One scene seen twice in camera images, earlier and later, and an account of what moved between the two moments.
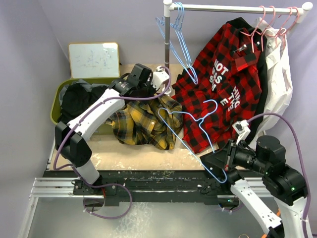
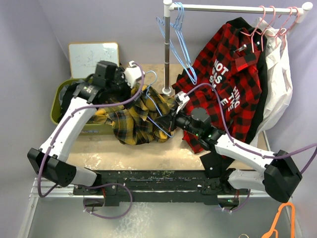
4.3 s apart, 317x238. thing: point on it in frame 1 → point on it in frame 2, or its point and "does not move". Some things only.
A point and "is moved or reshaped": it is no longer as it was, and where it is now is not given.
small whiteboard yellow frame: x=94 y=60 does not move
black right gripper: x=221 y=158 → x=173 y=117
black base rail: x=120 y=187 does not move
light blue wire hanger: x=207 y=133 → x=152 y=120
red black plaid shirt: x=222 y=87 does not move
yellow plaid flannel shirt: x=156 y=120 is moved or reshaped
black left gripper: x=149 y=84 → x=119 y=77
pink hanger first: x=251 y=35 does not move
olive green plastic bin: x=105 y=128 does not move
